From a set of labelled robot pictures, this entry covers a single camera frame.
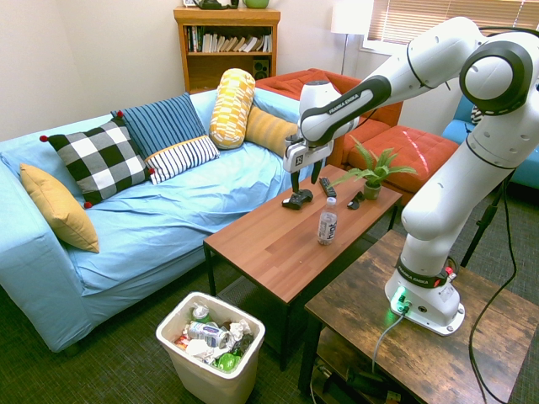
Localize orange armchair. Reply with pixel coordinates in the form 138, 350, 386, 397
254, 68, 404, 170

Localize potted green fern plant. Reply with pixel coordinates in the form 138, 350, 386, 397
328, 135, 419, 202

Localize yellow patterned bolster pillow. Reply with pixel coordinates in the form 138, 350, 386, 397
208, 67, 257, 151

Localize black cable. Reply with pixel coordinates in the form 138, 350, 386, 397
467, 167, 519, 404

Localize blue striped pillow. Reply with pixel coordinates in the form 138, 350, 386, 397
110, 92, 221, 186

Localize wooden window blinds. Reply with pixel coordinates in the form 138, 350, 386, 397
367, 0, 539, 45

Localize black remote control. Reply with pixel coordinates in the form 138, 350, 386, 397
318, 177, 339, 198

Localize light blue sofa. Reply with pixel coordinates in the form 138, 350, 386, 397
0, 87, 322, 354

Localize orange ottoman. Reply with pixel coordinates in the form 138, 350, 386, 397
346, 125, 461, 207

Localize rustic dark wood table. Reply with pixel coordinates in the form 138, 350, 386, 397
297, 229, 539, 404

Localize white shade floor lamp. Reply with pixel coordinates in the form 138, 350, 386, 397
330, 0, 376, 78

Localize black object on bookshelf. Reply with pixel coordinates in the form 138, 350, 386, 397
192, 0, 241, 11

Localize white trash bin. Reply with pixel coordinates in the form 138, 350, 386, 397
155, 291, 267, 404

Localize grey cable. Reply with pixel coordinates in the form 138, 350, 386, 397
371, 312, 406, 374

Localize plain mustard pillow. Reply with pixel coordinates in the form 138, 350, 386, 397
19, 162, 101, 254

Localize black camera tripod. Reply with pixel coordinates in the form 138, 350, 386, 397
460, 167, 520, 268

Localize green plastic trash piece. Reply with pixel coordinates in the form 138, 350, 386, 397
214, 352, 243, 372

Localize wooden bookshelf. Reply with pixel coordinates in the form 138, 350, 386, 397
173, 6, 282, 95

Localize white crumpled tissue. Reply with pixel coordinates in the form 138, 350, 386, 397
184, 338, 221, 359

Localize clear plastic water bottle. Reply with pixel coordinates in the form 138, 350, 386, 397
317, 196, 339, 247

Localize blue chair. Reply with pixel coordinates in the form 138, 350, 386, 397
440, 94, 539, 191

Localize reddish wood coffee table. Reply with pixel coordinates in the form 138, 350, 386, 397
203, 163, 404, 372

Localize black device under table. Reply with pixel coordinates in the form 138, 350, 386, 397
323, 364, 402, 401

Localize mustard striped pillow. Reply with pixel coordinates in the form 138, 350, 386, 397
244, 105, 300, 159

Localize crumpled white paper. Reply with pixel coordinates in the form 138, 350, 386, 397
228, 318, 254, 338

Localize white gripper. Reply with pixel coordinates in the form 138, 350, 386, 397
282, 137, 334, 197

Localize black game controller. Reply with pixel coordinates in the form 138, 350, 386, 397
281, 189, 315, 210

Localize black white checkered pillow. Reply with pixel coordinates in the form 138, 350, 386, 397
39, 118, 157, 210

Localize row of paperback books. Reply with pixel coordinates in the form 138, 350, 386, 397
184, 25, 273, 54

